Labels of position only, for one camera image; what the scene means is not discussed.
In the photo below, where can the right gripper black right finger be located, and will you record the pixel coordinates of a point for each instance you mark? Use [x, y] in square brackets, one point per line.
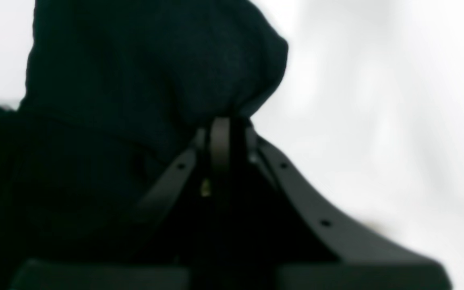
[322, 247]

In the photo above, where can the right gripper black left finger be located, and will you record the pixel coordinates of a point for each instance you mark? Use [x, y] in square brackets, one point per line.
[145, 247]

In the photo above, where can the black t-shirt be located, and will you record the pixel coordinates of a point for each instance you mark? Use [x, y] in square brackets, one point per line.
[115, 90]

